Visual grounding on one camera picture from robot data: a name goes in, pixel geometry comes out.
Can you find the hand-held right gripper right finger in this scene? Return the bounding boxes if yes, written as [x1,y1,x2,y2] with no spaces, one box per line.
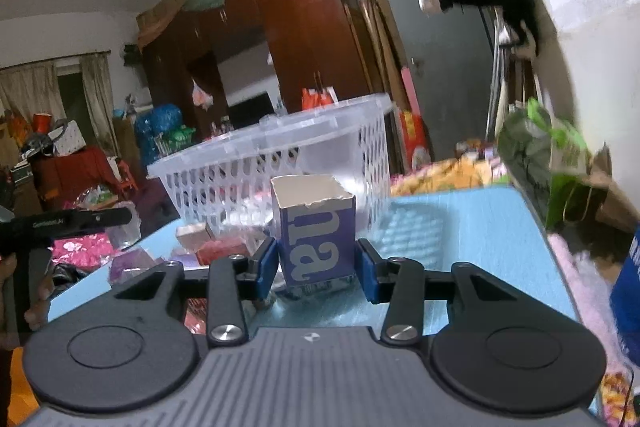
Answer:
[356,238,539,344]

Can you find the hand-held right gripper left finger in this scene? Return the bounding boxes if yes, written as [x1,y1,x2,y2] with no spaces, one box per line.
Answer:
[112,237,278,349]

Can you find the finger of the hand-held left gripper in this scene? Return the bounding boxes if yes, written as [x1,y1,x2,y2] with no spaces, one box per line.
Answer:
[65,207,133,237]

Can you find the clear plastic bag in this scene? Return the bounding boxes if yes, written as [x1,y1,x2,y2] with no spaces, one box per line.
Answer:
[106,216,143,250]

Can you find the red packet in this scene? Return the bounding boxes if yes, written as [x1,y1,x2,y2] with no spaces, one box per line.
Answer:
[195,239,253,265]

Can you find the purple cardboard box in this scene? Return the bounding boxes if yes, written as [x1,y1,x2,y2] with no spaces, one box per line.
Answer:
[270,174,358,301]

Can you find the small white box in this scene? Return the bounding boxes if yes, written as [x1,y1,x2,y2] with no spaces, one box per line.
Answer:
[175,222,216,255]

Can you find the clear plastic basket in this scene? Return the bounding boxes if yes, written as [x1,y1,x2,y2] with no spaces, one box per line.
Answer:
[146,93,396,242]

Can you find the person's left hand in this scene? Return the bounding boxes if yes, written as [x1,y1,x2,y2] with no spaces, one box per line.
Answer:
[0,253,54,350]

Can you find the red cloth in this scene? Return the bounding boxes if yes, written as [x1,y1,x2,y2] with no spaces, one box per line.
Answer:
[29,147,122,208]

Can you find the purple packet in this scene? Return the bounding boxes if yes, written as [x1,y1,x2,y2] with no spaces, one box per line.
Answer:
[110,249,166,285]

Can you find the blue plastic bag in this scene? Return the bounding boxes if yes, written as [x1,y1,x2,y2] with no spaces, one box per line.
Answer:
[134,103,184,166]

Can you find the beige curtain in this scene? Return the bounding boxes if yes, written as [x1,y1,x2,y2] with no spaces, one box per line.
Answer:
[80,53,119,158]
[0,61,67,124]

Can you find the orange patterned blanket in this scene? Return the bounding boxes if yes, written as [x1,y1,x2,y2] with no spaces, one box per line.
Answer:
[390,156,512,198]

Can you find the red and yellow sack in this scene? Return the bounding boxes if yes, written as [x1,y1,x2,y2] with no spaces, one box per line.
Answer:
[397,109,432,174]

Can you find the black television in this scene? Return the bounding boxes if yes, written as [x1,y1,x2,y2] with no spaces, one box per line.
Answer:
[227,91,274,130]

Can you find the small hanging plastic bag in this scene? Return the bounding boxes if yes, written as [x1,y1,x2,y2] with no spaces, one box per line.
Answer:
[192,78,214,111]

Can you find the red and white plastic bag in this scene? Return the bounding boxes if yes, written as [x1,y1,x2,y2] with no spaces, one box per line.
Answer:
[300,88,337,111]

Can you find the pink roll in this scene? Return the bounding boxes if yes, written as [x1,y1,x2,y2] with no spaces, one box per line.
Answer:
[400,66,422,114]

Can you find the green plastic bag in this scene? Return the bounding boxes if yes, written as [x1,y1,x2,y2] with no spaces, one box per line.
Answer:
[497,98,596,230]

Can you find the pink fluffy cloth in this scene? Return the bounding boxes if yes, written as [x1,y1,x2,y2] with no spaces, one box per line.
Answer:
[547,232,626,358]

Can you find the grey door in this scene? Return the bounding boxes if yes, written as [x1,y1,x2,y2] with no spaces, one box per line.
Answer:
[372,0,501,164]

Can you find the metal crutches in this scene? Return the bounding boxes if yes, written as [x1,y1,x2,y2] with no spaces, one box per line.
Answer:
[482,7,512,144]

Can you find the brown wooden wardrobe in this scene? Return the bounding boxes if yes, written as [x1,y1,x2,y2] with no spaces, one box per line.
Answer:
[137,0,373,148]

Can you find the brown paper bag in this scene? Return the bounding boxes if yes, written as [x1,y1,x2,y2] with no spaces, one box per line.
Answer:
[562,146,640,234]

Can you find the blue printed bag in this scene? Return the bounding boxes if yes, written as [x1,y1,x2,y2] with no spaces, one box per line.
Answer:
[609,227,640,373]

